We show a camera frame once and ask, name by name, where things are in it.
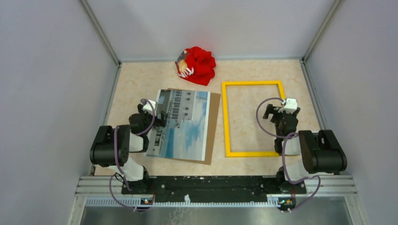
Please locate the yellow wooden picture frame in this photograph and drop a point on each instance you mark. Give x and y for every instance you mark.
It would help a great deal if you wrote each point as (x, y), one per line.
(228, 151)

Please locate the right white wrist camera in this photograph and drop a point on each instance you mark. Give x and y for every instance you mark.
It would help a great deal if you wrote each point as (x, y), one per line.
(289, 105)

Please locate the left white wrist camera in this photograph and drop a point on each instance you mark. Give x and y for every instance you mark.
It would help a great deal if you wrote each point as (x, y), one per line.
(150, 105)

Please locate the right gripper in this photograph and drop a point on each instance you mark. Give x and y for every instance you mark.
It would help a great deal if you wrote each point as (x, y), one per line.
(270, 109)

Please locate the aluminium front rail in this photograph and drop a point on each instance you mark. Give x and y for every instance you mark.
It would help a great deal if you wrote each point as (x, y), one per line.
(107, 191)

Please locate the red crumpled cloth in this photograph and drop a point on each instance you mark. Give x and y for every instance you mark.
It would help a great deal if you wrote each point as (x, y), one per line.
(196, 65)

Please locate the building photo print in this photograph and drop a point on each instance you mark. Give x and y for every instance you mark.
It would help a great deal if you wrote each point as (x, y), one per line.
(157, 135)

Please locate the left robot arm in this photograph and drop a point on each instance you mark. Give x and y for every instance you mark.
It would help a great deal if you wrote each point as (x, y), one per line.
(112, 146)

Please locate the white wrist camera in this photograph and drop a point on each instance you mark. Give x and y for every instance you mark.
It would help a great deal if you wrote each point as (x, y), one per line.
(150, 105)
(289, 105)

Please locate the brown cardboard backing board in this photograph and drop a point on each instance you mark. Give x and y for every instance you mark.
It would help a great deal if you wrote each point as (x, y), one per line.
(214, 124)

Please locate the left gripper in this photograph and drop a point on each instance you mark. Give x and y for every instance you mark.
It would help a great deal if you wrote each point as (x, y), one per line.
(161, 122)

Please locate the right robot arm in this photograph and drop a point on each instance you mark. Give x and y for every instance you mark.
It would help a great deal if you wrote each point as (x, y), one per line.
(304, 153)

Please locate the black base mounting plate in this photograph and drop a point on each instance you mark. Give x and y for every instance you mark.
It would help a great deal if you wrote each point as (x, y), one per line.
(212, 189)

